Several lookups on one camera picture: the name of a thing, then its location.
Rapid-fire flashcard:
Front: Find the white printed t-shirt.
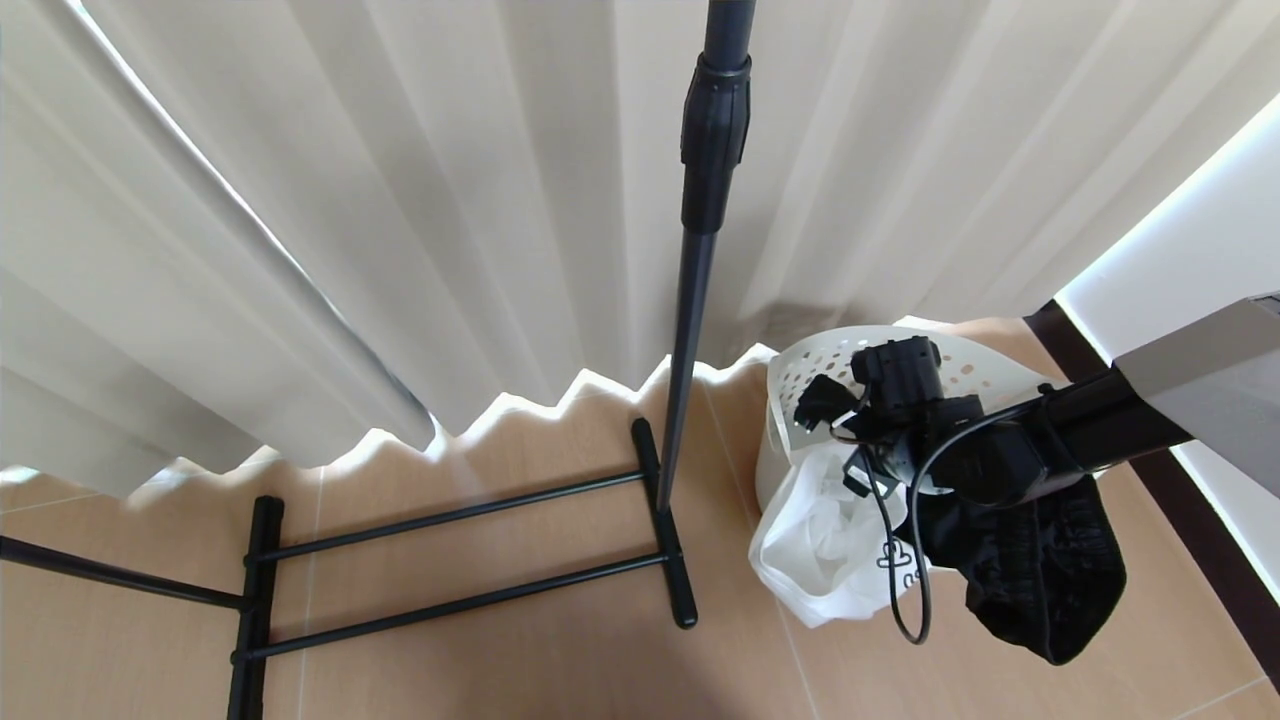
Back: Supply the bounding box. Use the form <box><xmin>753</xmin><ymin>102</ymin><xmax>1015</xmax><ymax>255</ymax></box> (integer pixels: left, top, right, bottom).
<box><xmin>748</xmin><ymin>443</ymin><xmax>936</xmax><ymax>629</ymax></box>

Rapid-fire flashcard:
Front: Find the white laundry basket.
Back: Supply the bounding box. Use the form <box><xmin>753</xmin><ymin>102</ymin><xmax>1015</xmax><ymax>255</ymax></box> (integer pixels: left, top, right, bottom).
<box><xmin>755</xmin><ymin>325</ymin><xmax>1061</xmax><ymax>521</ymax></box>

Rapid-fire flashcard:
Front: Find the black clothes rack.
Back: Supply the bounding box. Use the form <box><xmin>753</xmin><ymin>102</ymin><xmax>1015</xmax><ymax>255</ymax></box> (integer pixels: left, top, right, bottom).
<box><xmin>0</xmin><ymin>0</ymin><xmax>756</xmax><ymax>720</ymax></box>

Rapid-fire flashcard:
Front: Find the beige curtain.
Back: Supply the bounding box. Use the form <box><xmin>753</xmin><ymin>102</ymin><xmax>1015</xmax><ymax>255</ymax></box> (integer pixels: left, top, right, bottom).
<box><xmin>0</xmin><ymin>0</ymin><xmax>1280</xmax><ymax>498</ymax></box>

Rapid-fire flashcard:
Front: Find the black garment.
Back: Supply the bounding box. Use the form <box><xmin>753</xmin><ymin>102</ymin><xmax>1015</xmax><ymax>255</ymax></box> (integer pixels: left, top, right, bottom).
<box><xmin>915</xmin><ymin>475</ymin><xmax>1128</xmax><ymax>666</ymax></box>

